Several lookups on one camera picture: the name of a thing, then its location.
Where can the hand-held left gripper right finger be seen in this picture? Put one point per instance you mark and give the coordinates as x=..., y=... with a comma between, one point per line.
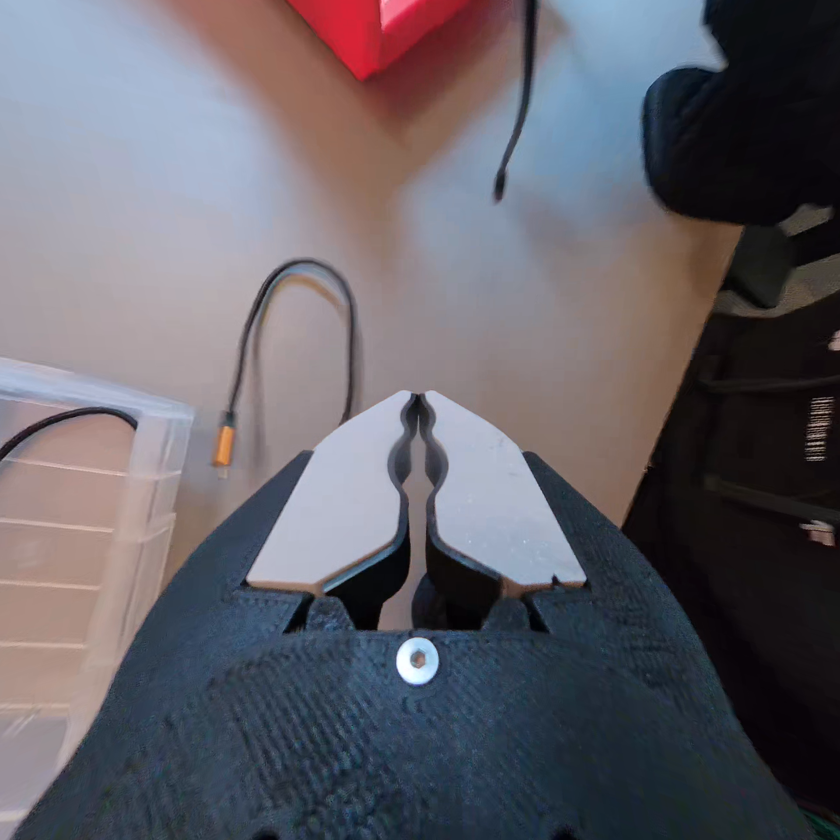
x=505, y=512

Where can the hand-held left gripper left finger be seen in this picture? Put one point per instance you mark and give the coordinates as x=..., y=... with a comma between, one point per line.
x=334, y=512

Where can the clear plastic bin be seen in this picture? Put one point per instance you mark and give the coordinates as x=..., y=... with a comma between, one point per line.
x=65, y=558

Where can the red plastic bin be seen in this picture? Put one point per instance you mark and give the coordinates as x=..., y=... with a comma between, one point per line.
x=367, y=33

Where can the person's right forearm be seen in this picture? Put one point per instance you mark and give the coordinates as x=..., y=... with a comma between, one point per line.
x=774, y=33

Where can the black textured rounded object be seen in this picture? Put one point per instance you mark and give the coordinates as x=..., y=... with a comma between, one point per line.
x=722, y=151

